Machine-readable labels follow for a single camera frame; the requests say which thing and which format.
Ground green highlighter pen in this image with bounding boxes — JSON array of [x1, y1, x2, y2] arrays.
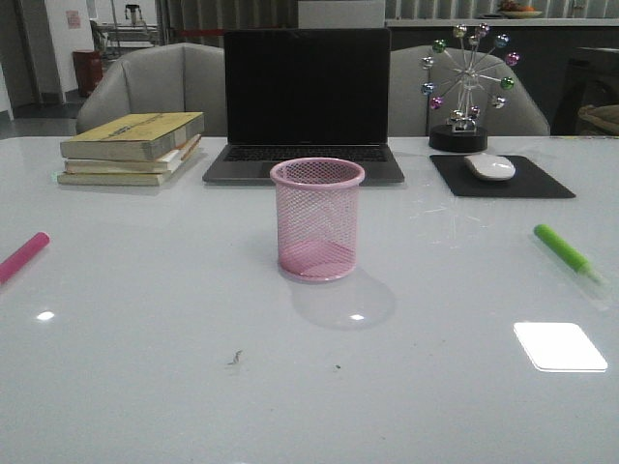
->
[[533, 224, 604, 285]]

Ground pink highlighter pen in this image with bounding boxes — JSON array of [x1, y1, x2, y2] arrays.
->
[[1, 232, 50, 284]]

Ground pink mesh pen holder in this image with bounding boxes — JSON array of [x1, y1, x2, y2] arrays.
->
[[270, 158, 366, 281]]

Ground dark grey laptop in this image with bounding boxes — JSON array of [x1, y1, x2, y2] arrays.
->
[[203, 28, 404, 185]]

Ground middle cream book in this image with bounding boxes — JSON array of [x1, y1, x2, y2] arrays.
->
[[64, 135, 202, 174]]

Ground white computer mouse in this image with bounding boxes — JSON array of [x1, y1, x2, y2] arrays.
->
[[463, 153, 516, 181]]

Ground left grey armchair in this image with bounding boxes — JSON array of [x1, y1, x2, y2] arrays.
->
[[75, 43, 227, 136]]

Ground grey armchair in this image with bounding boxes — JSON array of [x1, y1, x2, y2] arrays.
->
[[388, 45, 550, 136], [75, 43, 227, 136]]

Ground top yellow book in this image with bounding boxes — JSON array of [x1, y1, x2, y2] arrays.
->
[[60, 112, 205, 161]]

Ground yellow book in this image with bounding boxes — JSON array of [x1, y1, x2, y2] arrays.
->
[[56, 146, 198, 187], [60, 112, 205, 161]]

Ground right grey armchair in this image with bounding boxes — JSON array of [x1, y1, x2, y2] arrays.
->
[[388, 45, 550, 136]]

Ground bottom yellow book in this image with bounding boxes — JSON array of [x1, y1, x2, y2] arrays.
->
[[56, 146, 198, 187]]

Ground black mouse pad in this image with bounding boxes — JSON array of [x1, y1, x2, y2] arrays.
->
[[429, 155, 575, 199]]

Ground ferris wheel desk ornament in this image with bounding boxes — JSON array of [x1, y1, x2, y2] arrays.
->
[[420, 22, 520, 153]]

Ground red trash bin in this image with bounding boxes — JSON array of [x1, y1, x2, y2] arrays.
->
[[73, 50, 103, 97]]

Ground fruit bowl on counter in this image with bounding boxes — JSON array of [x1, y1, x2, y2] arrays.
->
[[497, 0, 543, 19]]

